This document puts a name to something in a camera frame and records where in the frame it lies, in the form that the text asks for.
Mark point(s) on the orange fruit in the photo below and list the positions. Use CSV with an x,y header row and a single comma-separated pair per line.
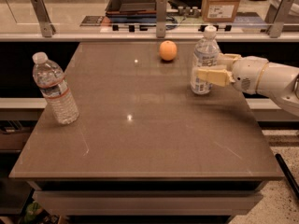
x,y
168,50

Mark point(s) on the left metal railing post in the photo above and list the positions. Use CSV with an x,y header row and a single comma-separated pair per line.
x,y
46,27

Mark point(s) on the green object under table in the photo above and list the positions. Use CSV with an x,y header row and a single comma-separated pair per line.
x,y
31,212

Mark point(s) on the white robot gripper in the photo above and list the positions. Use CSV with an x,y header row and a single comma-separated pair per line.
x,y
248,74

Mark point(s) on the cardboard box with label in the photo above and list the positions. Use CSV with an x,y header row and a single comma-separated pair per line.
x,y
219,10

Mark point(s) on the red label plastic water bottle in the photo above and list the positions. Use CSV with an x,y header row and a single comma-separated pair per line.
x,y
50,79

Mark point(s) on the blue label plastic water bottle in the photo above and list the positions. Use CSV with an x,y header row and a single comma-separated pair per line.
x,y
206,52

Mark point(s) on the right metal railing post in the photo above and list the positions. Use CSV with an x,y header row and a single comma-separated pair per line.
x,y
276,19

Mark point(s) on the middle metal railing post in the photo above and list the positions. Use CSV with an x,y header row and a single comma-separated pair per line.
x,y
161,18

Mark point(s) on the black pole on floor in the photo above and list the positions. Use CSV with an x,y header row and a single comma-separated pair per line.
x,y
288,174

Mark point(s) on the metal railing post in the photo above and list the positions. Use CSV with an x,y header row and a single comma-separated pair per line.
x,y
46,27
161,18
276,19

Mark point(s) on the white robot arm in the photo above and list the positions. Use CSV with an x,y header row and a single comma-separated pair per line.
x,y
279,83

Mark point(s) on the brown table with drawer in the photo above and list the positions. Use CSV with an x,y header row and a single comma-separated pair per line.
x,y
145,149

